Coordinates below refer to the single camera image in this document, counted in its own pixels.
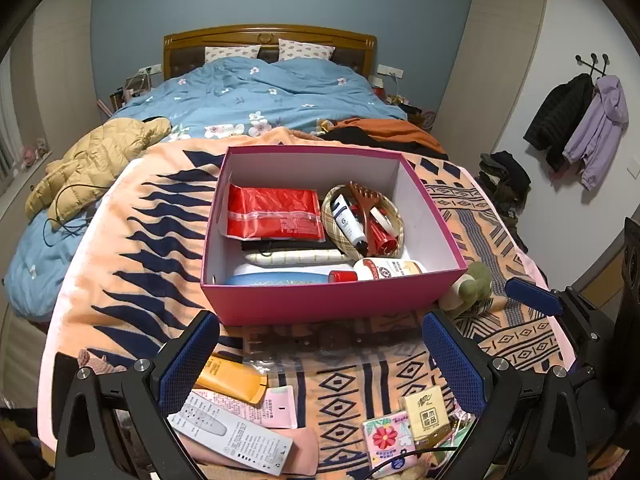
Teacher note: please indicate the white striped pouch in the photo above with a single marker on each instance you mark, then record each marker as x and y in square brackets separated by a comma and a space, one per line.
[300, 256]

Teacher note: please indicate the pink plush toy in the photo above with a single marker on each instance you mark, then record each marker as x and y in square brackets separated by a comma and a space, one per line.
[35, 152]

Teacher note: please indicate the red cylinder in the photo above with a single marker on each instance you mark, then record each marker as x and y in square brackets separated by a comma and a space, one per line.
[385, 242]

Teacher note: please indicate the pink cardboard box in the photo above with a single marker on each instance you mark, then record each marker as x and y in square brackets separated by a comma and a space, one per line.
[325, 304]

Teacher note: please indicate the orange garment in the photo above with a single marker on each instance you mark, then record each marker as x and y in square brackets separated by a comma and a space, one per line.
[390, 127]

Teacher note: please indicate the dark clothes pile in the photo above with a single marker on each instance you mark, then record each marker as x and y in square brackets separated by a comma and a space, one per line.
[505, 180]

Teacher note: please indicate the woven plaid basket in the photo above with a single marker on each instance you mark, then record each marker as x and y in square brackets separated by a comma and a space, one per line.
[331, 222]

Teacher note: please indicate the spotted white pillow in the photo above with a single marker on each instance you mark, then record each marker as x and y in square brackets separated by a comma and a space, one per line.
[306, 50]
[232, 53]

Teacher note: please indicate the black coat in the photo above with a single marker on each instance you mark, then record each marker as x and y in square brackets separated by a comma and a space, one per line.
[560, 115]

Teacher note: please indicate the beige puffer jacket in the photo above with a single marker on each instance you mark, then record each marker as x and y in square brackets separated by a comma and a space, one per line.
[100, 155]

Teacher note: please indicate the beige tissue pack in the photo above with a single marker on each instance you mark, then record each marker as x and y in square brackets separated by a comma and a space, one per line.
[425, 412]

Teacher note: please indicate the plush toy with brown scarf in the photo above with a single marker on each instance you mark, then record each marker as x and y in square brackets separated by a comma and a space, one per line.
[475, 282]

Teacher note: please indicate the white cream tube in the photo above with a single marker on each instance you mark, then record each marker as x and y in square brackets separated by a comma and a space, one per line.
[347, 225]

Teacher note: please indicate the orange printed blanket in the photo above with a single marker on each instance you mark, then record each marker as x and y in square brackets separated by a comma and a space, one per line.
[150, 240]

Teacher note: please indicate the flower print tissue pack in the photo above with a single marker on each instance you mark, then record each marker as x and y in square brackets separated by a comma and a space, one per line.
[387, 437]

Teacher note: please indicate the bedside table clutter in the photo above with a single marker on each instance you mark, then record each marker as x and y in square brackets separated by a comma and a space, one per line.
[400, 100]
[130, 90]

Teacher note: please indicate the black coat hook rack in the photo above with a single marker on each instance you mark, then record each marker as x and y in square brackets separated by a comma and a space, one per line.
[593, 62]

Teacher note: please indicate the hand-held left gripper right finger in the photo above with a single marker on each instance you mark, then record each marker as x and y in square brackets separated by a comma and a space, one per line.
[455, 367]

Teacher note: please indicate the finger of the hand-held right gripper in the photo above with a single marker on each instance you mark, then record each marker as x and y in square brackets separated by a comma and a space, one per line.
[532, 296]

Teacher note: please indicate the white remote control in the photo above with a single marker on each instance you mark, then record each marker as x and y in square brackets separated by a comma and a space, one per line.
[235, 435]

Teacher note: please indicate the brown rake-shaped comb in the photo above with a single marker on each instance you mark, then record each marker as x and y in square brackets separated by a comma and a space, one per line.
[362, 194]

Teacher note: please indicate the blue floral duvet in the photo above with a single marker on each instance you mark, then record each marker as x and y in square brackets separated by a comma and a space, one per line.
[280, 100]

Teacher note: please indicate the blue bottle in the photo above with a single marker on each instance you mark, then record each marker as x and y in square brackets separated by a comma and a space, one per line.
[275, 278]

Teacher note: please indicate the wooden bed headboard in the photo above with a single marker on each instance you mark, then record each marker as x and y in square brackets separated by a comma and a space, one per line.
[270, 35]

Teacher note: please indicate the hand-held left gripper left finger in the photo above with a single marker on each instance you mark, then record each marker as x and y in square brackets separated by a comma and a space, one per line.
[185, 367]

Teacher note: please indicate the orange tube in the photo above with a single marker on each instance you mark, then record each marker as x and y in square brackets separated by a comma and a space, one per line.
[230, 377]

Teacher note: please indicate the white tape roll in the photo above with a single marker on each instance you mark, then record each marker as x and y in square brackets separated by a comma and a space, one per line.
[381, 215]

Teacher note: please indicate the red plastic packet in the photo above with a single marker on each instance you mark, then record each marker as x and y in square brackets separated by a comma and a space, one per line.
[275, 212]

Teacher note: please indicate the purple jacket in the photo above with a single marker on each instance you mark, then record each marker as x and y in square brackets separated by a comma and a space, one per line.
[600, 130]

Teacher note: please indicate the white wall outlet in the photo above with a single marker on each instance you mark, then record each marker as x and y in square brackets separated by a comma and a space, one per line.
[389, 70]
[149, 69]

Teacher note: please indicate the white bottle with red cap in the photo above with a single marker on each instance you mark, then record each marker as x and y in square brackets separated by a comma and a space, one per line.
[385, 269]

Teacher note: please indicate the beige wardrobe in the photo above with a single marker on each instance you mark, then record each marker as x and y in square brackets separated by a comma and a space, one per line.
[490, 50]
[65, 75]

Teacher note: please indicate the pink card packet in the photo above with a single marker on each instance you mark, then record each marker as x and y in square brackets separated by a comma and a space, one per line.
[279, 405]

